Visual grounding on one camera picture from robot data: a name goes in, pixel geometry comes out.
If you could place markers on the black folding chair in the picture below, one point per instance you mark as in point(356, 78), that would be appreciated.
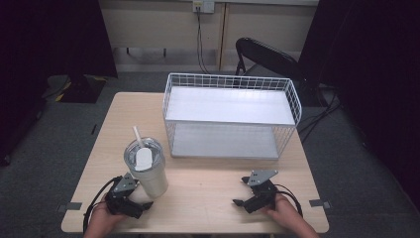
point(270, 58)

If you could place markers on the person's left hand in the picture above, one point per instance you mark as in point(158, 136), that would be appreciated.
point(102, 218)

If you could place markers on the dark stand base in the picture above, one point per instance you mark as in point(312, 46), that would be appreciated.
point(76, 87)

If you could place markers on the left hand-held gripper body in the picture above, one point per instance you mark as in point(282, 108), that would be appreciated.
point(124, 203)

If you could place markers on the person's right hand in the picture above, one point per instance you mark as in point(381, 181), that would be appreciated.
point(285, 210)

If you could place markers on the grey tape strip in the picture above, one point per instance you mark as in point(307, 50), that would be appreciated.
point(71, 206)
point(318, 203)

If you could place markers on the white tumbler cup with straw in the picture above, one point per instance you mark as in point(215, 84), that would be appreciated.
point(150, 178)

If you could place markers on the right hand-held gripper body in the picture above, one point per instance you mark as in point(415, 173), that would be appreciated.
point(262, 198)

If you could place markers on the white wall outlet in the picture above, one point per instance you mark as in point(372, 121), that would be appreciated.
point(203, 5)

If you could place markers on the black curtain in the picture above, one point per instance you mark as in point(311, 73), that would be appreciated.
point(369, 82)
point(43, 59)

